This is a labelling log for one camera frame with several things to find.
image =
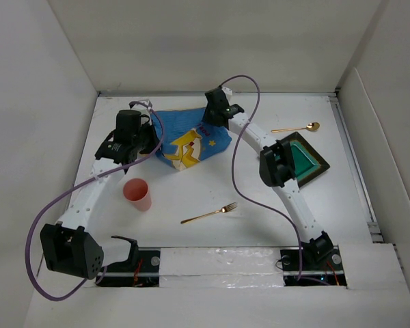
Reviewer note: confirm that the blue cartoon placemat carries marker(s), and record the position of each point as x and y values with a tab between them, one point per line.
187	140

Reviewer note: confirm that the pink plastic cup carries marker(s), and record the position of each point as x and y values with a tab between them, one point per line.
137	192

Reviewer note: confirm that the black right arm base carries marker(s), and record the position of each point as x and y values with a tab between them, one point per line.
328	272

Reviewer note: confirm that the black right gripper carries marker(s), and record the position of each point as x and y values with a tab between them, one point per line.
206	117

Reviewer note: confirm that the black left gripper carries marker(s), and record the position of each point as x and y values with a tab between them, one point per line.
149	128

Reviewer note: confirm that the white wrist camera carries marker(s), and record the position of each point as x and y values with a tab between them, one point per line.
144	106
228	92

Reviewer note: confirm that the green square plate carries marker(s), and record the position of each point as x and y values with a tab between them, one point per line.
309	164

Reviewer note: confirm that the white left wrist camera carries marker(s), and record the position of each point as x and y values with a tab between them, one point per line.
144	106

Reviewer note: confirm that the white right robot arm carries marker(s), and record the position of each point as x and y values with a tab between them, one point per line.
277	171

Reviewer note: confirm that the gold spoon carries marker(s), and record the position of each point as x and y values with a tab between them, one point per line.
311	127

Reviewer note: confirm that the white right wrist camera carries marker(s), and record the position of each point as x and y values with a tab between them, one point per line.
228	92

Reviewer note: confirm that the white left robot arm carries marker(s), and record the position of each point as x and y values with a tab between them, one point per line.
69	246

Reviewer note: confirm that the gold fork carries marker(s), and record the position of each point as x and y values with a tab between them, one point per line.
223	210

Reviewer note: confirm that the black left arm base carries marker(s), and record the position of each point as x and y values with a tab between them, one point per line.
140	270

